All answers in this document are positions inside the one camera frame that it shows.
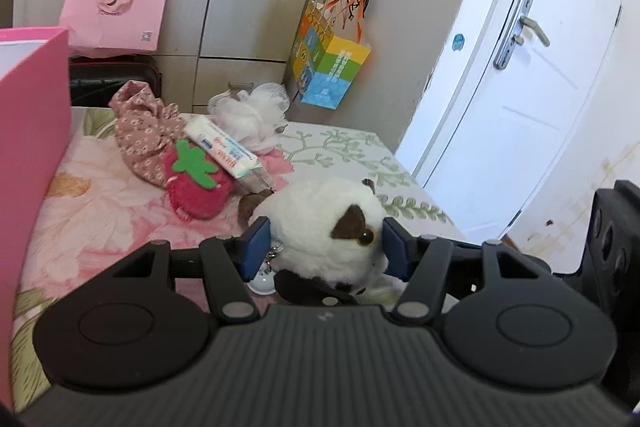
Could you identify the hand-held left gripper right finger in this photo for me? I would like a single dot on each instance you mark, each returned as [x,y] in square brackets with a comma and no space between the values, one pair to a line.
[395,252]

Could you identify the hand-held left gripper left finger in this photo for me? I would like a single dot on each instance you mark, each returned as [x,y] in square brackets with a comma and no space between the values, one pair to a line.
[255,247]

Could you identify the white cat plush toy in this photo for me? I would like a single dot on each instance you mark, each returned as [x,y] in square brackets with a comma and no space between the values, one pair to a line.
[315,227]

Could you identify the pink cardboard box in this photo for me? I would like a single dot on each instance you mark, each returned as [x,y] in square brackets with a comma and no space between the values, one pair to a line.
[30,132]

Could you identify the red strawberry plush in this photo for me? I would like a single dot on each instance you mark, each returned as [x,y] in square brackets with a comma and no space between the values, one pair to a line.
[200,192]

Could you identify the small tissue pack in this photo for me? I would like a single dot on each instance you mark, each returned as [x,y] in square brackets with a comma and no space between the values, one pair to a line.
[222,147]

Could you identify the white mesh bath sponge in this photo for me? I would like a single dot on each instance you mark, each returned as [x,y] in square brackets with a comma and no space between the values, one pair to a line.
[255,112]

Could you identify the pink floral cloth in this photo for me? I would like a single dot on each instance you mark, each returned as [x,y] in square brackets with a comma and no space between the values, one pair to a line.
[142,132]

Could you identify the white door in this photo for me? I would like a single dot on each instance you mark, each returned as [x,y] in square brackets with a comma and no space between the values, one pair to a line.
[525,132]

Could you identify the colourful gift bag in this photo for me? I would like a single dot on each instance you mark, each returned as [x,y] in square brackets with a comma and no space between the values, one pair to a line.
[327,67]

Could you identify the blue round sticker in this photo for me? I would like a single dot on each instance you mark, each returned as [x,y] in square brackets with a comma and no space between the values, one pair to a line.
[458,41]

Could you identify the black suitcase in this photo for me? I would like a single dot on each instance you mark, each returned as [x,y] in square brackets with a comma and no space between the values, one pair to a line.
[110,79]

